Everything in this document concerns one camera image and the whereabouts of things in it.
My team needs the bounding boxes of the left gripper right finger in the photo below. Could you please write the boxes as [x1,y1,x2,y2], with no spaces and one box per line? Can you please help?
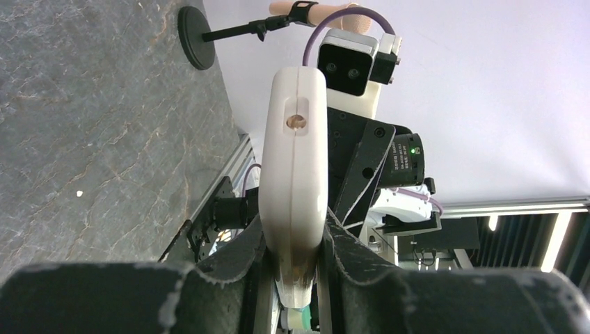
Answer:
[318,211,406,333]

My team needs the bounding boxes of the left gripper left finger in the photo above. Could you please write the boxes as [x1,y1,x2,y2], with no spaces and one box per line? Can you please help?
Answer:
[196,216,266,333]

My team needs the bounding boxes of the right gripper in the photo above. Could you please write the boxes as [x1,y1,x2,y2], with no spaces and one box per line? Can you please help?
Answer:
[327,108,396,225]

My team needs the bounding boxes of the white remote control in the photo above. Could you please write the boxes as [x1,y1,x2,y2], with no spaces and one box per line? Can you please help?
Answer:
[259,66,328,309]

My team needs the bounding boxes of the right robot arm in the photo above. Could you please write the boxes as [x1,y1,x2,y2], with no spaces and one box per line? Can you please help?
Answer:
[211,105,440,243]

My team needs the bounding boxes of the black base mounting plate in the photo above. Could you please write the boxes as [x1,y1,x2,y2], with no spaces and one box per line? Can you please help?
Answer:
[159,176,234,264]

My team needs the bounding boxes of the pink microphone on black stand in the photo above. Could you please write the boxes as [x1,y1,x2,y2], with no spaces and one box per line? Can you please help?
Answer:
[177,1,360,70]

